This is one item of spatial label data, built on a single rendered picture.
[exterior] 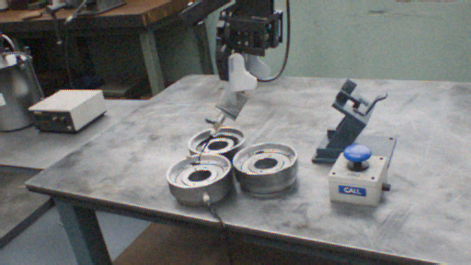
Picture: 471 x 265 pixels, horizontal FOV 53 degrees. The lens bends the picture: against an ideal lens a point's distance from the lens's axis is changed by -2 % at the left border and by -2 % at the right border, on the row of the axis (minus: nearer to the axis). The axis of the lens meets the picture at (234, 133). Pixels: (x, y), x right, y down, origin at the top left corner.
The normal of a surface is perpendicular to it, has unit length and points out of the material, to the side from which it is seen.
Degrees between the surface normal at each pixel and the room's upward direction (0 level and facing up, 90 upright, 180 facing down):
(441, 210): 0
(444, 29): 90
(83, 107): 90
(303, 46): 90
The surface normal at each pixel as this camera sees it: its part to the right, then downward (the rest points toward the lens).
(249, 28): -0.47, 0.45
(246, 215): -0.15, -0.89
